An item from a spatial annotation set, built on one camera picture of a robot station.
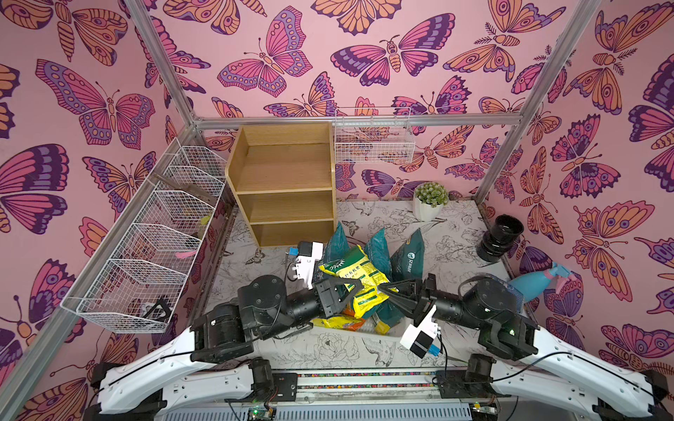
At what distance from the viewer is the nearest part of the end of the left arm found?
1.45ft

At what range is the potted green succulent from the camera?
3.35 ft

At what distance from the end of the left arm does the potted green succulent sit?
2.08 ft

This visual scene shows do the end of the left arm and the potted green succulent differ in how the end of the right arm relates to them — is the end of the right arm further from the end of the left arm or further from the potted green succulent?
the potted green succulent

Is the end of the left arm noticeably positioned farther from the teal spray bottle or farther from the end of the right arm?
the teal spray bottle
